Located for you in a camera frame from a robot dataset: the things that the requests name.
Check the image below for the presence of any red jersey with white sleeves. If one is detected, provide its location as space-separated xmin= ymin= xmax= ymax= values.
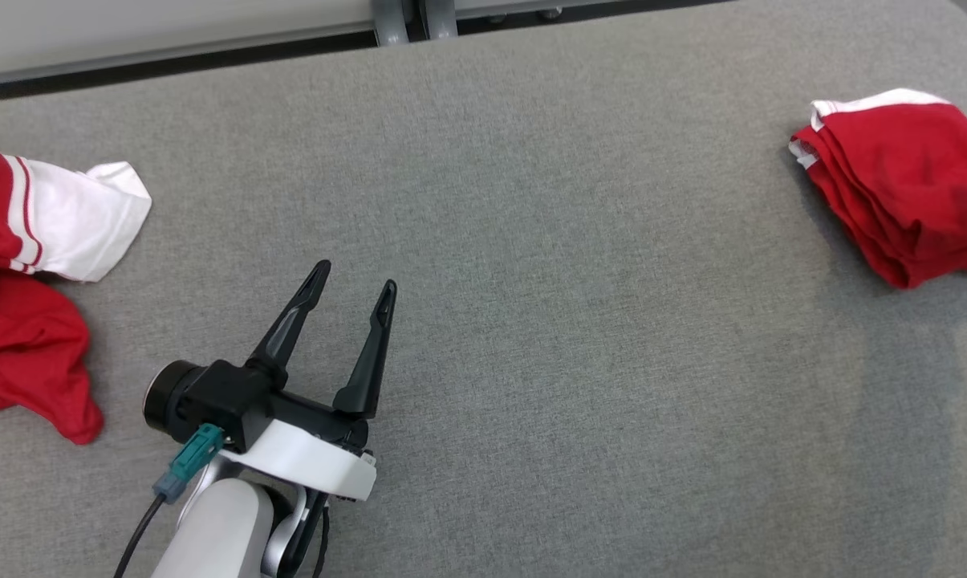
xmin=0 ymin=151 xmax=153 ymax=446

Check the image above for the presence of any red garment with white trim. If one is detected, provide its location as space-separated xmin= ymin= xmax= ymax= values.
xmin=788 ymin=87 xmax=967 ymax=290

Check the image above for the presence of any grey metal partition post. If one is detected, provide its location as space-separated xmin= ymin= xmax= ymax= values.
xmin=371 ymin=0 xmax=460 ymax=47

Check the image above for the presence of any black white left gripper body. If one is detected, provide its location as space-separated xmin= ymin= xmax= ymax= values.
xmin=218 ymin=385 xmax=378 ymax=503

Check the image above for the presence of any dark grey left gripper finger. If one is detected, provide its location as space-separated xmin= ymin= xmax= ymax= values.
xmin=246 ymin=259 xmax=332 ymax=391
xmin=333 ymin=279 xmax=399 ymax=419

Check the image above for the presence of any teal left camera connector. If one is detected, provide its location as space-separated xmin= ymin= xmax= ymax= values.
xmin=152 ymin=423 xmax=225 ymax=505

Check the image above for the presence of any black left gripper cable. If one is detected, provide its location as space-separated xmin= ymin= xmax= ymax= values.
xmin=286 ymin=490 xmax=331 ymax=578

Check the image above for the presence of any black left camera cable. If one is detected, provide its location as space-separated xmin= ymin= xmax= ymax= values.
xmin=114 ymin=494 xmax=167 ymax=578

